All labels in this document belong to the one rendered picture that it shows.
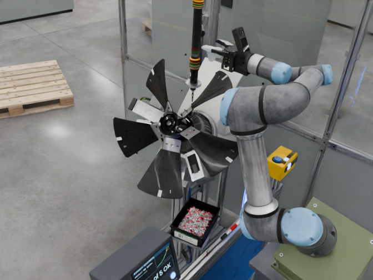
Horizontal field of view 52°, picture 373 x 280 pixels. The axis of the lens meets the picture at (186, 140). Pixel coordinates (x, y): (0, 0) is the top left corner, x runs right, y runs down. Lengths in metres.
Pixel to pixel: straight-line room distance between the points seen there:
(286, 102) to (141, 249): 0.63
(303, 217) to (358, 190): 1.17
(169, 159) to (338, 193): 1.10
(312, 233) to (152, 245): 0.50
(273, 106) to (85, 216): 2.25
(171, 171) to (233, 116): 0.78
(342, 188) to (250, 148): 1.32
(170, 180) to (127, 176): 1.57
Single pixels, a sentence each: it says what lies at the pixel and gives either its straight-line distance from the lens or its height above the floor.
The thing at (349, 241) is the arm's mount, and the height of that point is 1.20.
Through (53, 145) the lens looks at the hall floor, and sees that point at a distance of 3.88.
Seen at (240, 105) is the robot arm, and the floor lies 1.67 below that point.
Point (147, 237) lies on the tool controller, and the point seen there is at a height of 1.24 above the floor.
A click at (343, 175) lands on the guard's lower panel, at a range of 2.39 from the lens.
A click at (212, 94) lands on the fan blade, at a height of 1.37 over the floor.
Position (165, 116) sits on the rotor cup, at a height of 1.23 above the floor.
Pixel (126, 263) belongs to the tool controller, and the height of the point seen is 1.25.
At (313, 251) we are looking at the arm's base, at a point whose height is 1.15.
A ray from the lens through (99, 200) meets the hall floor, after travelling 3.21.
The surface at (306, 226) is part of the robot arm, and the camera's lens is 1.27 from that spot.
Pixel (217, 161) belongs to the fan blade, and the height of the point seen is 1.16.
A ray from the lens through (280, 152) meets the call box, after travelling 1.99.
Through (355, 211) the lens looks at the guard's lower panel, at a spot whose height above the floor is 0.62.
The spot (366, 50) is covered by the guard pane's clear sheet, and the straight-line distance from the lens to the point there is 2.08.
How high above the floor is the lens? 2.22
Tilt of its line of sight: 35 degrees down
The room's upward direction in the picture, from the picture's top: 3 degrees clockwise
